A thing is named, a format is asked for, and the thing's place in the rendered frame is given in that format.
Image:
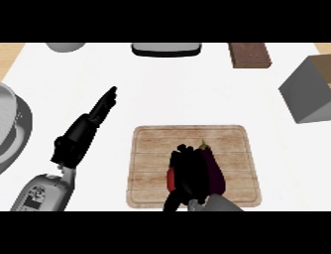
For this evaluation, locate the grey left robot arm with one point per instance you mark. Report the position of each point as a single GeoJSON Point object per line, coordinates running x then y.
{"type": "Point", "coordinates": [43, 191]}

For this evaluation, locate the red tomato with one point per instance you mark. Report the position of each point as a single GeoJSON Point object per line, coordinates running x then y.
{"type": "Point", "coordinates": [170, 180]}

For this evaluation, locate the wooden cutting board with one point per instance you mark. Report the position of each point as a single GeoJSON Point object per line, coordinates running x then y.
{"type": "Point", "coordinates": [192, 145]}

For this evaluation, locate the brown wooden block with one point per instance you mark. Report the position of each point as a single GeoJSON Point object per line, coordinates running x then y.
{"type": "Point", "coordinates": [250, 55]}

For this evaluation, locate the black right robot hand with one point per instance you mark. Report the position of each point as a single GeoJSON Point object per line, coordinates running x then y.
{"type": "Point", "coordinates": [189, 175]}

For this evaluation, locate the grey round bowl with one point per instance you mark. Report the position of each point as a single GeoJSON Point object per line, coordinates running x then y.
{"type": "Point", "coordinates": [65, 47]}

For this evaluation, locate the dark purple eggplant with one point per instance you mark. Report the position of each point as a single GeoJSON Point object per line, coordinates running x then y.
{"type": "Point", "coordinates": [213, 170]}

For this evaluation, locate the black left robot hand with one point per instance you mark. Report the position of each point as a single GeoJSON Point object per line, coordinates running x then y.
{"type": "Point", "coordinates": [79, 132]}

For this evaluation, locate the grey cardboard box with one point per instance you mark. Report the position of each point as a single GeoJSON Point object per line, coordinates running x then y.
{"type": "Point", "coordinates": [315, 96]}

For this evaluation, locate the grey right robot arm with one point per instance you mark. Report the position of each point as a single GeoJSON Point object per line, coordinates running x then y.
{"type": "Point", "coordinates": [217, 203]}

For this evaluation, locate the black and grey appliance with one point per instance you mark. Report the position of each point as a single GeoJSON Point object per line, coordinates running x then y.
{"type": "Point", "coordinates": [166, 49]}

